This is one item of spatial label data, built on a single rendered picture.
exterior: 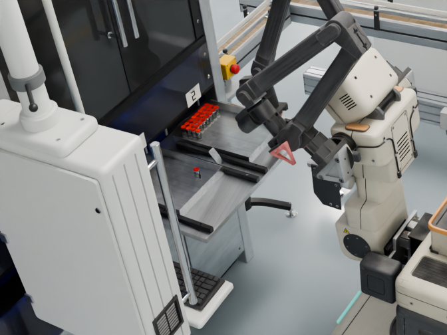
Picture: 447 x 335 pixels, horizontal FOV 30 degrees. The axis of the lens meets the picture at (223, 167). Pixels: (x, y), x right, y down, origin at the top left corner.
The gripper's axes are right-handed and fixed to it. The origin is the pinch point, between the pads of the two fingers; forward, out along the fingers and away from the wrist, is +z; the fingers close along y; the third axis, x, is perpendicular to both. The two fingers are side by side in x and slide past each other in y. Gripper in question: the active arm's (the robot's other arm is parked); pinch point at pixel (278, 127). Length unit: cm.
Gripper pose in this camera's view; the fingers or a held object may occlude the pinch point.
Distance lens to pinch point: 310.6
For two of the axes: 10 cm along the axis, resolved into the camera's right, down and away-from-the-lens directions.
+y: -7.9, -1.1, 6.0
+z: 2.9, 8.0, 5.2
